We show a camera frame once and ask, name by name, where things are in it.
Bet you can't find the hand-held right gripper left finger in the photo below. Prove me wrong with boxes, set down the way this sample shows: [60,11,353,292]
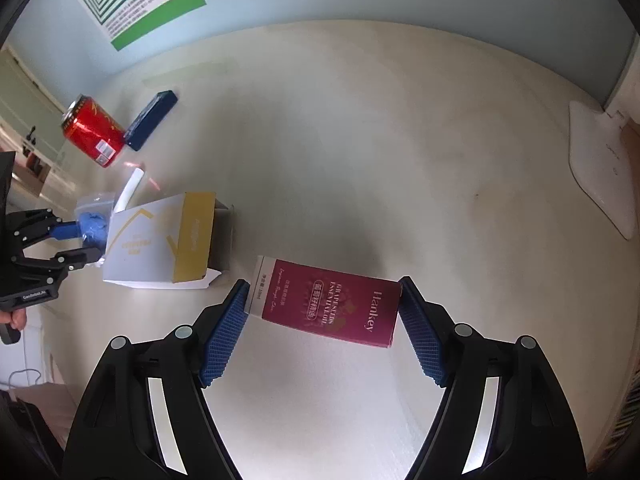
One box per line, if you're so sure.
[62,279,251,480]

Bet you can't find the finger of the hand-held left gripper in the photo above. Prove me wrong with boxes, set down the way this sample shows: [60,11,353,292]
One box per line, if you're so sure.
[12,246,103,277]
[6,207,83,252]

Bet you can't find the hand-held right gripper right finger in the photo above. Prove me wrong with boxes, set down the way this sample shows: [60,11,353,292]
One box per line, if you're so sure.
[397,276,588,480]

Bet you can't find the blue item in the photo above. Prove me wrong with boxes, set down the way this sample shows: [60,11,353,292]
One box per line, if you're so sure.
[75,169,147,261]

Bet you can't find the maroon box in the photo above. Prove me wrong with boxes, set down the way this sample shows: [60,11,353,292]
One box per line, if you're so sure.
[248,255,403,350]

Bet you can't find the person's left hand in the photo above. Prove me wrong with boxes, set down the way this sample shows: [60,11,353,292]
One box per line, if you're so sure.
[0,307,27,333]

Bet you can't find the white and yellow box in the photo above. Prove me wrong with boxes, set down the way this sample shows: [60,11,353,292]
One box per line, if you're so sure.
[102,191,235,292]

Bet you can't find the red soda can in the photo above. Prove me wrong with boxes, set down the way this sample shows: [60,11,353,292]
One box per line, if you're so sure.
[61,94,126,168]

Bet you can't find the pale green door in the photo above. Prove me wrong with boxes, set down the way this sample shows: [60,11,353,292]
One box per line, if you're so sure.
[0,45,67,201]

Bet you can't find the dark blue flat box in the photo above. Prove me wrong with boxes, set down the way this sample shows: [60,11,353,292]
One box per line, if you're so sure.
[122,90,178,151]

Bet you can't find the stack of books under desk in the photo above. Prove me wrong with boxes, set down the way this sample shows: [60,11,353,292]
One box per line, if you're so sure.
[612,359,640,457]

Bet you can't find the green striped wall poster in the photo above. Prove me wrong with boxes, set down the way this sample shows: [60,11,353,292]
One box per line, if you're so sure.
[62,0,207,52]

